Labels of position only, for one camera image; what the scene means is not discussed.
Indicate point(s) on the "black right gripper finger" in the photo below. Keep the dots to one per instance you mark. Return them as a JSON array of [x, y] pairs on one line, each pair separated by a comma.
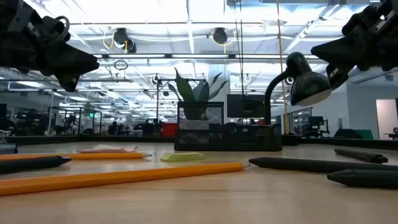
[[351, 61], [342, 46]]

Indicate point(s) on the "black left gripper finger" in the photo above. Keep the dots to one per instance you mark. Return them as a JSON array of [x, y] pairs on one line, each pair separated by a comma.
[[66, 71], [71, 59]]

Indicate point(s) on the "black pen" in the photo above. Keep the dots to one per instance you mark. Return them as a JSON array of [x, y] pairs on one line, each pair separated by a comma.
[[360, 155], [311, 165], [31, 164], [363, 179]]

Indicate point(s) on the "orange pencil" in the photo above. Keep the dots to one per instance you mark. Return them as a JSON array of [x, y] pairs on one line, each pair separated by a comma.
[[93, 155], [124, 177]]

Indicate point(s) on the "yellow-green eraser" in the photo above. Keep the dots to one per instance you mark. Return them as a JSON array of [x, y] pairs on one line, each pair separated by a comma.
[[182, 156]]

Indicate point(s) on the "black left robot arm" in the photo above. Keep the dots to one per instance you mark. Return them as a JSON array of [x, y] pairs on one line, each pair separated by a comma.
[[7, 31]]

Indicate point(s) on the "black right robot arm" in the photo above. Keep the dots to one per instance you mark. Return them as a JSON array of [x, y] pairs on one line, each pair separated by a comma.
[[392, 31]]

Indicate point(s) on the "black workstation equipment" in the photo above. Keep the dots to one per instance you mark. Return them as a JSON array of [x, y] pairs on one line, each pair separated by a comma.
[[315, 124]]

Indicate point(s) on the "dark rounded cover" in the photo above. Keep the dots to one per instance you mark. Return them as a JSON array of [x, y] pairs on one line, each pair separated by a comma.
[[345, 134]]

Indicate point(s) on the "person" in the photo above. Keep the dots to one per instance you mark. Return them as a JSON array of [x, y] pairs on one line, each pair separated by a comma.
[[112, 129]]

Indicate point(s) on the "green board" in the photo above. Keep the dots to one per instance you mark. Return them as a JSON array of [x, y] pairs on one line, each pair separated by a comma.
[[367, 134]]

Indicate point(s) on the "pink sticky note pad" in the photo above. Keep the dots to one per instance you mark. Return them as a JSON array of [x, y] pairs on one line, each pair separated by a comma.
[[105, 149]]

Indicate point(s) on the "black pole stand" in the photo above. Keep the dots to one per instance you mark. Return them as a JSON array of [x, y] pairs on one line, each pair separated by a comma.
[[157, 102]]

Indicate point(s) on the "red box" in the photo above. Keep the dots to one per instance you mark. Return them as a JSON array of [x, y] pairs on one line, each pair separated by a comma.
[[170, 129]]

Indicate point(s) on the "snake plant in white pot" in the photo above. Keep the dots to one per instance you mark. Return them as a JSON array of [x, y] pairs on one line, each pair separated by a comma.
[[186, 90]]

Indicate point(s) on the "black wall monitor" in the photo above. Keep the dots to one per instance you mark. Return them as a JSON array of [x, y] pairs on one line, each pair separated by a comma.
[[245, 105]]

